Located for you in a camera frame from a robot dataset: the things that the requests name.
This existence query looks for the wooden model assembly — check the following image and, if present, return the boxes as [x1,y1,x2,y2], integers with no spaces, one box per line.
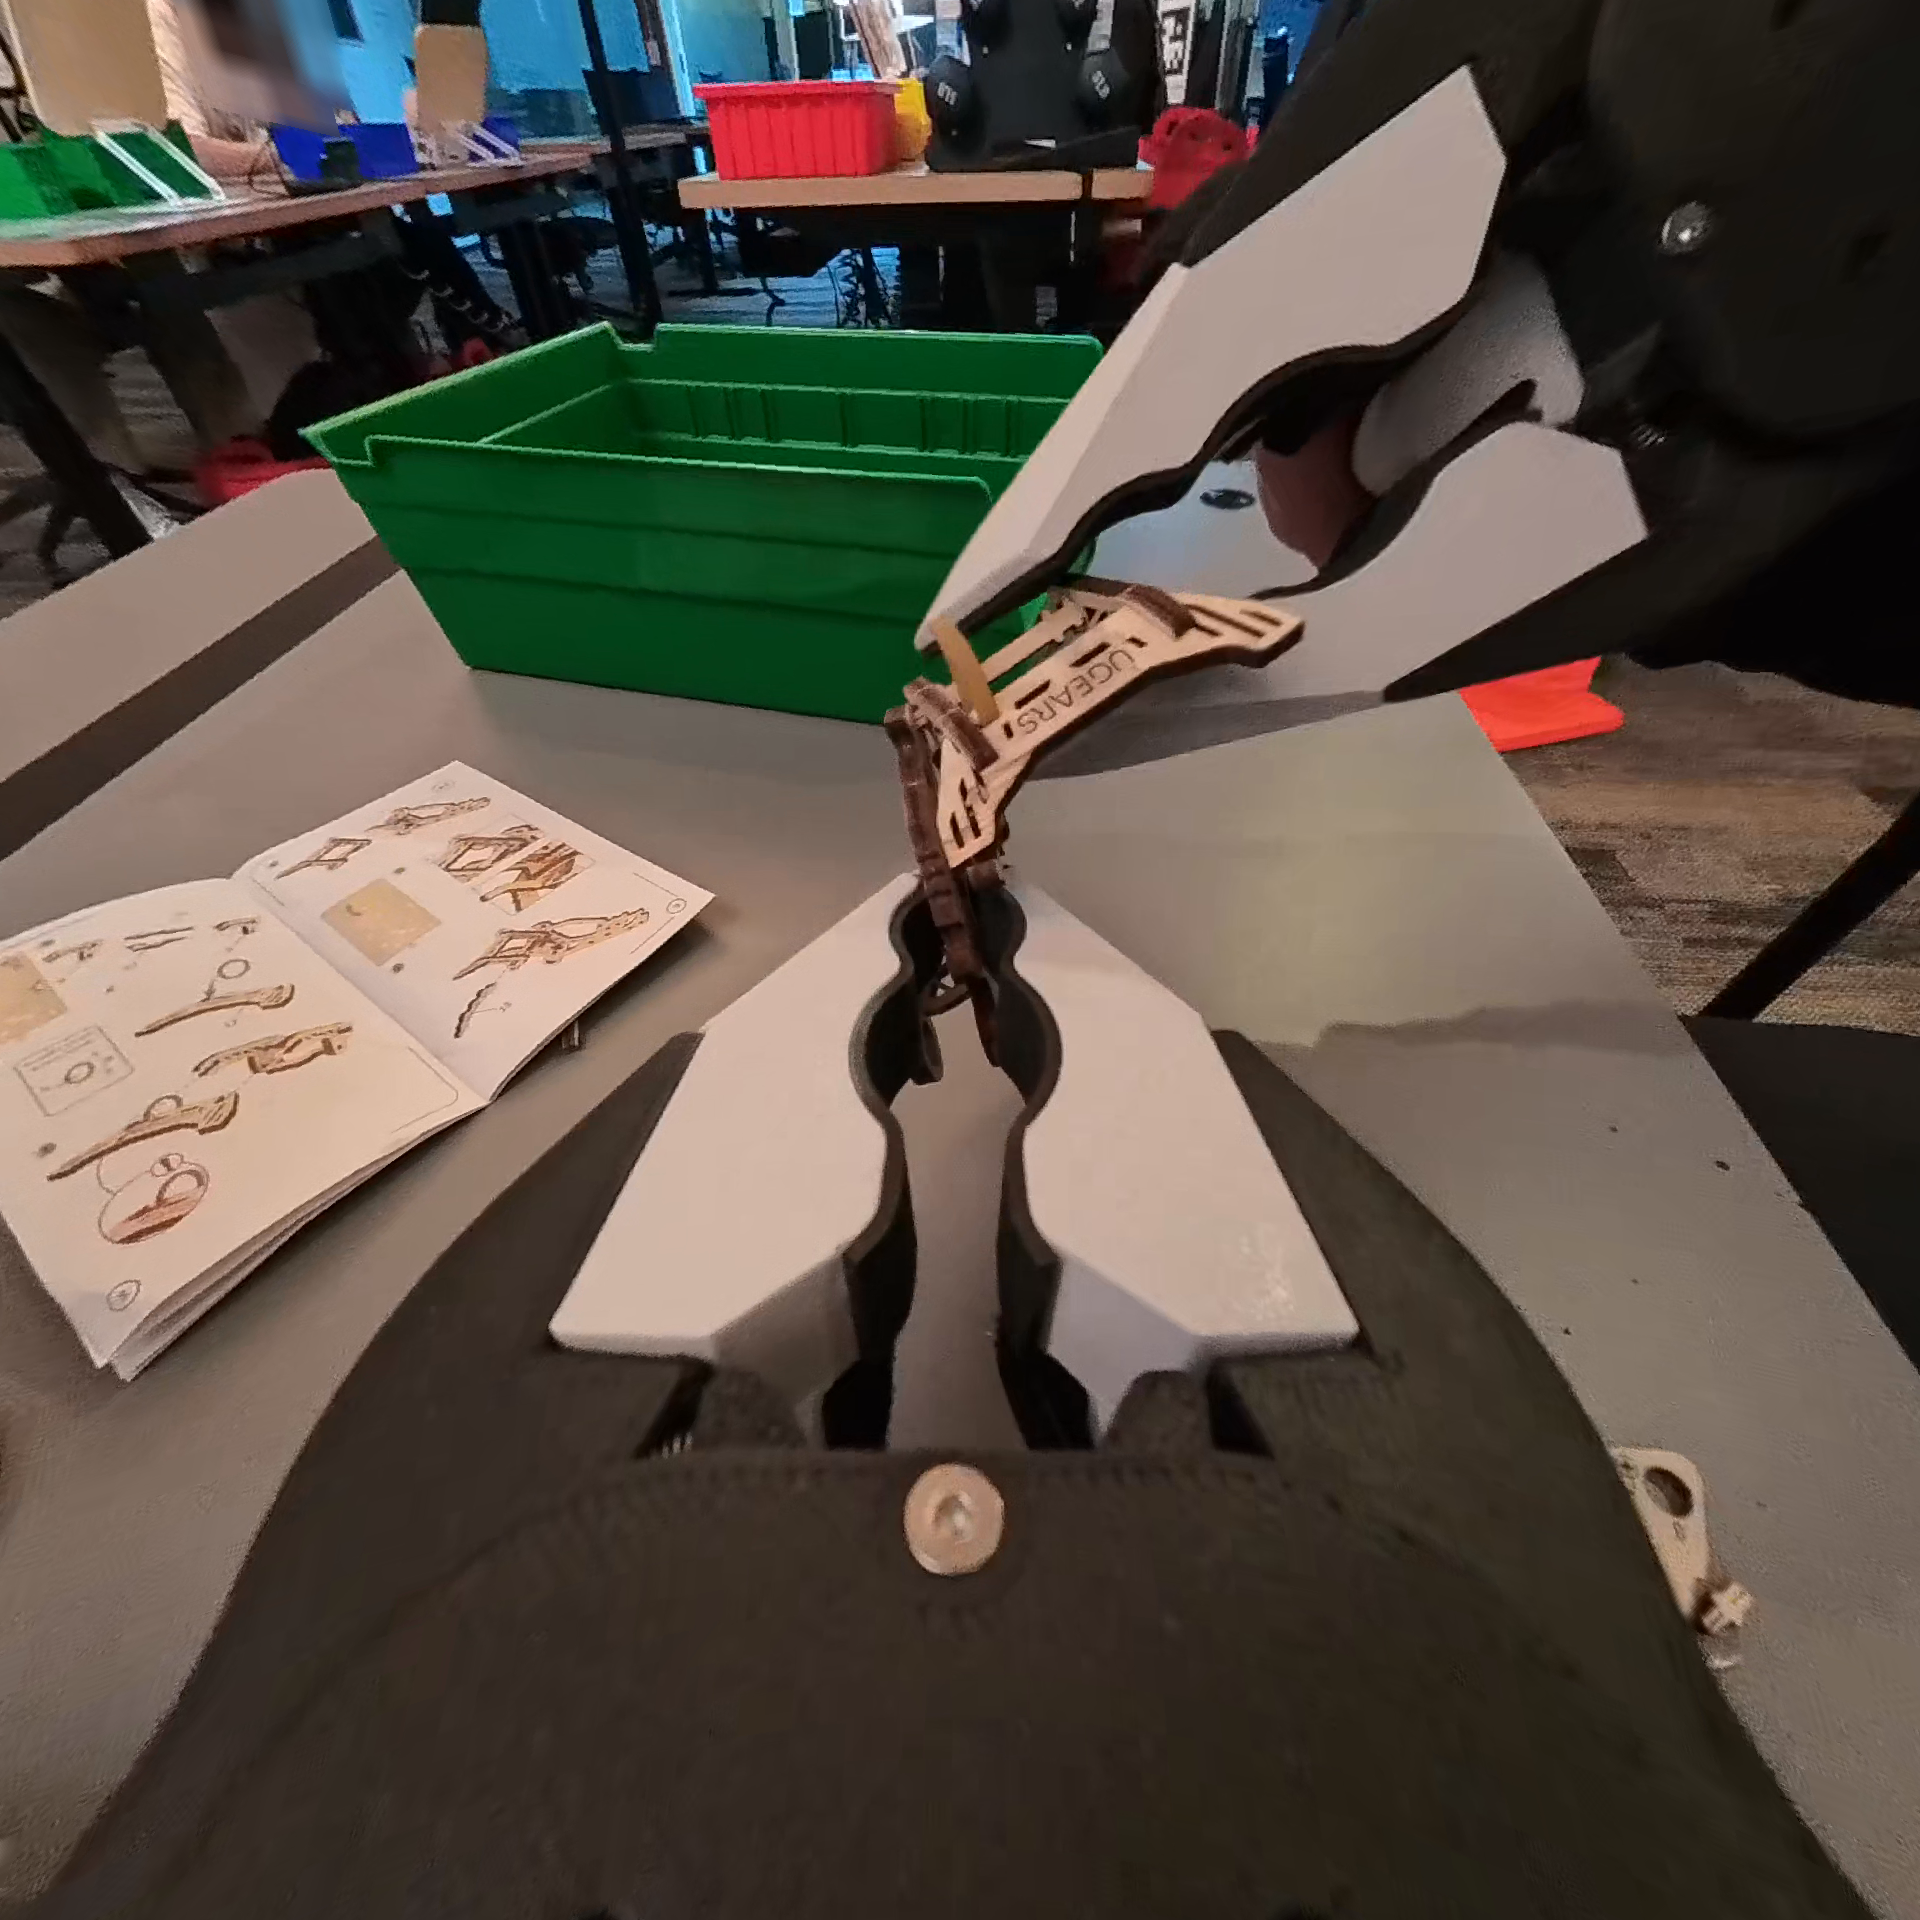
[884,584,1306,1085]

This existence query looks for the green storage bins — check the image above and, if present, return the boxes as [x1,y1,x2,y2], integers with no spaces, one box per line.
[0,119,227,226]

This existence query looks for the red bag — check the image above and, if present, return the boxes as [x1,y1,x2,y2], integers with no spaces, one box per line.
[1137,106,1260,213]

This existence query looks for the red plastic bin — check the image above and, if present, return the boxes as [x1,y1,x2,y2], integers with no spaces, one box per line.
[692,79,906,184]

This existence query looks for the pale upright board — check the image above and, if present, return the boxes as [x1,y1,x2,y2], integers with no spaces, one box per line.
[11,0,169,139]

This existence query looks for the brown cardboard sign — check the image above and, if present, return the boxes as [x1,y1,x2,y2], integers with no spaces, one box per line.
[412,23,492,136]

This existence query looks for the wooden plate with holes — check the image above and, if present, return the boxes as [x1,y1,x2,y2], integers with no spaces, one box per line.
[1610,1444,1758,1641]

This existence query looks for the person's right hand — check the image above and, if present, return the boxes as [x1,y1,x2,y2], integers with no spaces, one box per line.
[1257,424,1369,570]

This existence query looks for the long wooden top desk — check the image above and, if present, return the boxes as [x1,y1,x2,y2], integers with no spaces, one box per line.
[0,143,601,496]

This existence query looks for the black metal leg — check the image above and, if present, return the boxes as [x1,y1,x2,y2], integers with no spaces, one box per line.
[1702,791,1920,1025]

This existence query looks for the instruction booklet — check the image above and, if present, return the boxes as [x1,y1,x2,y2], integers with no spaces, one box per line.
[0,759,716,1383]

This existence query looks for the orange plastic piece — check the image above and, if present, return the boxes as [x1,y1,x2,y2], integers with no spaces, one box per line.
[1458,656,1629,754]

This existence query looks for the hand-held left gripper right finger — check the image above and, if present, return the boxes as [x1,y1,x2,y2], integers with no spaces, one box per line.
[982,881,1359,1450]

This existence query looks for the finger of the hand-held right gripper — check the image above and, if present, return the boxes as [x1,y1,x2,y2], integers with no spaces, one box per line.
[1257,359,1655,706]
[913,65,1510,656]

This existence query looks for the green plastic bin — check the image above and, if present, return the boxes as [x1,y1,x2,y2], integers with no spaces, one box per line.
[299,320,1107,724]

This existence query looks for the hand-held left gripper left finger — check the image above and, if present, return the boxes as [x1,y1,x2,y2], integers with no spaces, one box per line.
[551,873,922,1450]

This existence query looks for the blue plastic bins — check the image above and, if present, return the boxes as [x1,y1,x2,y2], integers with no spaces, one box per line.
[270,119,422,185]

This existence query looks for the wooden top table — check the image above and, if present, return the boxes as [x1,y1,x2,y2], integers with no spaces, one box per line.
[679,159,1164,331]

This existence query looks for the red floor bin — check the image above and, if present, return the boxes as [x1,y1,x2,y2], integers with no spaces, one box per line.
[191,435,335,509]

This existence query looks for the black rig with round markers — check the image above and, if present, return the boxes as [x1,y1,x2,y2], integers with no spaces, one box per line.
[919,0,1167,172]

